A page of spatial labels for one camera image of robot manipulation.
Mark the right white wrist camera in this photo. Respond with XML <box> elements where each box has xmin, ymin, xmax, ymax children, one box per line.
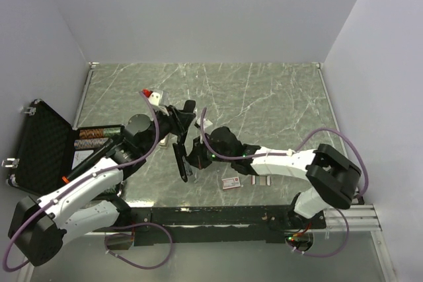
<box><xmin>194</xmin><ymin>118</ymin><xmax>213</xmax><ymax>137</ymax></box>

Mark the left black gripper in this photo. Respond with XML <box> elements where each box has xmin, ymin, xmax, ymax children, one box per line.
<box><xmin>140</xmin><ymin>104</ymin><xmax>195</xmax><ymax>154</ymax></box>

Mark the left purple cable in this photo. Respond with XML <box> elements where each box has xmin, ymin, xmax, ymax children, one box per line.
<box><xmin>1</xmin><ymin>92</ymin><xmax>173</xmax><ymax>273</ymax></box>

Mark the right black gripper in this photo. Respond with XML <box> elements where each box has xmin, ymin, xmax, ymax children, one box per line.
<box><xmin>184</xmin><ymin>134</ymin><xmax>233</xmax><ymax>170</ymax></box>

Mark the black poker chip case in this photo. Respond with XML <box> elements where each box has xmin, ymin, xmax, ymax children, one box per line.
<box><xmin>2</xmin><ymin>99</ymin><xmax>124</xmax><ymax>196</ymax></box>

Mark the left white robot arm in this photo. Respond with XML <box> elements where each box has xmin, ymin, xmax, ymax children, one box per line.
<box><xmin>8</xmin><ymin>98</ymin><xmax>196</xmax><ymax>266</ymax></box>

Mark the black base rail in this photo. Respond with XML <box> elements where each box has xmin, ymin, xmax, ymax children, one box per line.
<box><xmin>91</xmin><ymin>205</ymin><xmax>328</xmax><ymax>246</ymax></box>

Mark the black stapler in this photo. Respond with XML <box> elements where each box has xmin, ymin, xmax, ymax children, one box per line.
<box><xmin>173</xmin><ymin>143</ymin><xmax>192</xmax><ymax>183</ymax></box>

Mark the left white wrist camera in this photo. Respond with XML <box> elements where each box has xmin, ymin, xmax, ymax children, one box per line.
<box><xmin>141</xmin><ymin>88</ymin><xmax>169</xmax><ymax>116</ymax></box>

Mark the aluminium frame rail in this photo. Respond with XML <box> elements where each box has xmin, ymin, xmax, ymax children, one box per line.
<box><xmin>324</xmin><ymin>205</ymin><xmax>381</xmax><ymax>232</ymax></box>

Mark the red white staple box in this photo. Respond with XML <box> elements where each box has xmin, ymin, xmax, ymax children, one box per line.
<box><xmin>221</xmin><ymin>177</ymin><xmax>242</xmax><ymax>190</ymax></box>

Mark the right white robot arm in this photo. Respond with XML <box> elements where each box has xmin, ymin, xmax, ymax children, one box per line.
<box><xmin>186</xmin><ymin>127</ymin><xmax>362</xmax><ymax>228</ymax></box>

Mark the silver stapler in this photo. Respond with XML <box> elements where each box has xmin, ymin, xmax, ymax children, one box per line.
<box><xmin>159</xmin><ymin>135</ymin><xmax>169</xmax><ymax>148</ymax></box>

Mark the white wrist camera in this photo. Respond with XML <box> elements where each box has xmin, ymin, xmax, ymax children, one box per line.
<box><xmin>141</xmin><ymin>88</ymin><xmax>169</xmax><ymax>116</ymax></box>
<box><xmin>194</xmin><ymin>118</ymin><xmax>213</xmax><ymax>137</ymax></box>

